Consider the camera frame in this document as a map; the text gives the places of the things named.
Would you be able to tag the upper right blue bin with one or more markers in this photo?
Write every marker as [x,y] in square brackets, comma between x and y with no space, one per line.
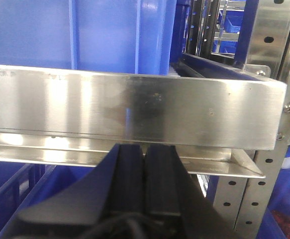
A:
[128,36]

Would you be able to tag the right perforated steel upright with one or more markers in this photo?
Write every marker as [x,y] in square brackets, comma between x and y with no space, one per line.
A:
[264,40]

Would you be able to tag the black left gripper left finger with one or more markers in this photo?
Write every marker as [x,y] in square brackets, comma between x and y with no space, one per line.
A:
[116,183]

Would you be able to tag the blue bin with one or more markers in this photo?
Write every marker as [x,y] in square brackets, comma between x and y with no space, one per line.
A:
[23,184]
[276,222]
[128,36]

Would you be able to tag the lower left blue bin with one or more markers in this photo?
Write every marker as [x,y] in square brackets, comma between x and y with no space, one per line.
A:
[23,184]

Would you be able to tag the right steel shelf beam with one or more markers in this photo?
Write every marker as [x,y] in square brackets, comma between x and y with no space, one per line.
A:
[71,117]

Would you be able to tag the lower right blue bin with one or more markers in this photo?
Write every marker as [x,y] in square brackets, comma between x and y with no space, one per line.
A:
[276,222]

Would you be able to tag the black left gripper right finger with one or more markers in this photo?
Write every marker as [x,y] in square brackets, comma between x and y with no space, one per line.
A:
[174,197]

